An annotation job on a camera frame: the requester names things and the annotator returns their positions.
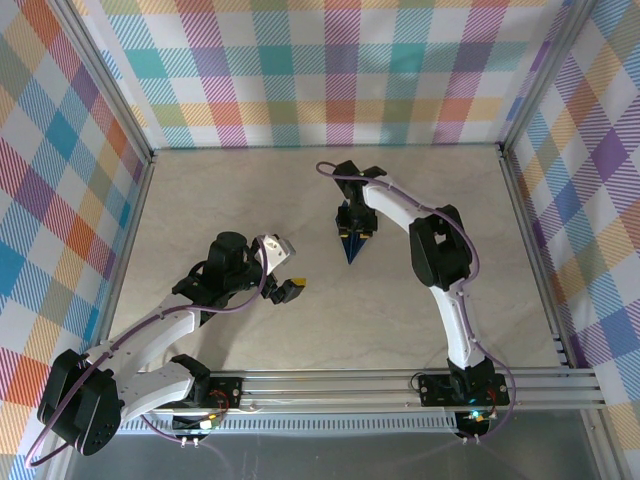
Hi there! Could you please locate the blue paper sheet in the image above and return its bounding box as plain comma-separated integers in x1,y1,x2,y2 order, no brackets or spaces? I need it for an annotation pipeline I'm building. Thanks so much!
338,198,375,266

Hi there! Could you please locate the aluminium frame corner post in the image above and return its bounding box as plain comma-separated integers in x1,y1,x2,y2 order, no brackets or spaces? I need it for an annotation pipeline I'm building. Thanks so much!
499,0,601,156
47,0,156,166

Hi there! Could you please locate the black controller board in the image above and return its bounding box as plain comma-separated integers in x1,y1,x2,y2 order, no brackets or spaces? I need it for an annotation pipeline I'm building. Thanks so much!
171,410,222,435
455,408,496,437

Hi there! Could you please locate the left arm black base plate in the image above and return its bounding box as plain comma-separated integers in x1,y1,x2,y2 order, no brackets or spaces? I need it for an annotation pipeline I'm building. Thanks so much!
151,375,245,409

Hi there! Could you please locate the aluminium frame side rail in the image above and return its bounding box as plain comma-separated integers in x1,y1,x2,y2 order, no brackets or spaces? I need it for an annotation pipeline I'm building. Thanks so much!
82,152,159,374
497,144,576,369

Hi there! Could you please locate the grey slotted cable duct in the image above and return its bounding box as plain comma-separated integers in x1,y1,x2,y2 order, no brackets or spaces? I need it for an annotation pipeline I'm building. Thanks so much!
77,413,461,436

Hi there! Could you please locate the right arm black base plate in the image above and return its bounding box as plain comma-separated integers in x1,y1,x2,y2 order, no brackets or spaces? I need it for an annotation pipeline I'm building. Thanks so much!
417,372,511,407

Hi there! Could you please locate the aluminium frame cross rail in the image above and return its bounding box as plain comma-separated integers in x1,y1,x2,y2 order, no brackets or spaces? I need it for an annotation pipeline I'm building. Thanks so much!
54,368,609,414

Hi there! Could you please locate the grey metal panel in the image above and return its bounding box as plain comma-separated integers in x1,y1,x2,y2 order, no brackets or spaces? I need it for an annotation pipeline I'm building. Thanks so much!
44,414,616,480

